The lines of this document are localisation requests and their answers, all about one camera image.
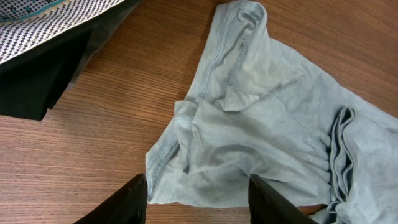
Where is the black folded garment on stack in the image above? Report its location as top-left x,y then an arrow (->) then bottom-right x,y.
1,0 -> 139,121

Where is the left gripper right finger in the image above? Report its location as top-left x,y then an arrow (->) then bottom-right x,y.
248,174 -> 317,224

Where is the light blue t-shirt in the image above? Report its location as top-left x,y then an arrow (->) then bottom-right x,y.
146,1 -> 397,223

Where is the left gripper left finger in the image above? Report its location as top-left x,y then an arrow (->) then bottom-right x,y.
75,174 -> 148,224

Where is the grey folded garment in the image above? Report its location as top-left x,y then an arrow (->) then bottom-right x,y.
1,0 -> 124,64

